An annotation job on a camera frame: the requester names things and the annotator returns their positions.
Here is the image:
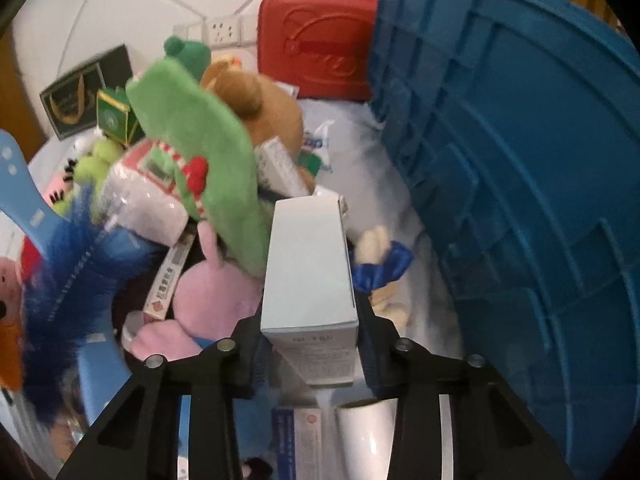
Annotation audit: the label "blue feather duster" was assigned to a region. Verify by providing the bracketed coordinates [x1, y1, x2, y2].
[17, 185, 171, 426]

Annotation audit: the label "blue white box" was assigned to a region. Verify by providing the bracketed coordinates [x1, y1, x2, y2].
[272, 405, 326, 480]

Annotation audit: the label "dark green plush toy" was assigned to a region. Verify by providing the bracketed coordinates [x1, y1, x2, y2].
[164, 35, 212, 77]

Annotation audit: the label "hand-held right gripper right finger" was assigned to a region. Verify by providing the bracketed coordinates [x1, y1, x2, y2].
[354, 290, 573, 480]

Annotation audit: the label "plain white box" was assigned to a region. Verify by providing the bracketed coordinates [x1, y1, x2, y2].
[260, 192, 360, 388]

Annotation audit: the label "black gift box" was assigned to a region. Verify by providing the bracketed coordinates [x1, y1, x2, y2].
[39, 44, 133, 142]

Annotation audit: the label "small green plush black eyes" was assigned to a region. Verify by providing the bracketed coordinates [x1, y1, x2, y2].
[50, 137, 123, 216]

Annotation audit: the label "small green box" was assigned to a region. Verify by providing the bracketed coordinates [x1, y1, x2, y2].
[96, 87, 142, 145]

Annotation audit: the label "clear wrapped tissue pack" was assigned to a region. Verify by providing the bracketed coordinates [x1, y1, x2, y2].
[97, 140, 188, 246]

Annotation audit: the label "white blue packet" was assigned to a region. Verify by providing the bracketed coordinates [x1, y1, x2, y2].
[300, 120, 336, 176]

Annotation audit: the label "white cup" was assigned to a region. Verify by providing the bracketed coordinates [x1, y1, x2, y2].
[335, 400, 401, 480]

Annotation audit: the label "light blue plastic stick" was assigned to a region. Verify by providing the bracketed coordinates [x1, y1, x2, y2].
[0, 130, 133, 428]

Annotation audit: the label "pink pig plush red dress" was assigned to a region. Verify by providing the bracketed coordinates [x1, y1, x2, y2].
[20, 237, 46, 281]

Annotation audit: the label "narrow red white box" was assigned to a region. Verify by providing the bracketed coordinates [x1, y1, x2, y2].
[142, 230, 196, 323]

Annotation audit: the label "light green plush toy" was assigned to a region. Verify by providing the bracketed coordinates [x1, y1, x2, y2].
[125, 62, 273, 278]

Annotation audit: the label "pale pink plush toy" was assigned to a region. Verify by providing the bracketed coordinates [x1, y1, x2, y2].
[122, 220, 266, 361]

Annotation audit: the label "blue plastic crate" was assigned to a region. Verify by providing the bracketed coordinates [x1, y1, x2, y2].
[367, 0, 640, 480]

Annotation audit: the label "white box grey print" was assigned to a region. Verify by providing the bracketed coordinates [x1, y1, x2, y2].
[252, 135, 313, 196]

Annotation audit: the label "red plastic carry case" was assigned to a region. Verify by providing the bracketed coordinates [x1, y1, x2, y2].
[256, 0, 381, 102]

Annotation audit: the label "brown bear plush toy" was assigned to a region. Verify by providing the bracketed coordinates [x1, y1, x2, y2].
[200, 57, 306, 158]

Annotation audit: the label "navy cream plush toy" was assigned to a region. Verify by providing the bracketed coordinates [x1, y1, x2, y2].
[350, 225, 416, 326]

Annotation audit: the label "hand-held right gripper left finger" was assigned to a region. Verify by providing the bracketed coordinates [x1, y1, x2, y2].
[56, 315, 273, 480]

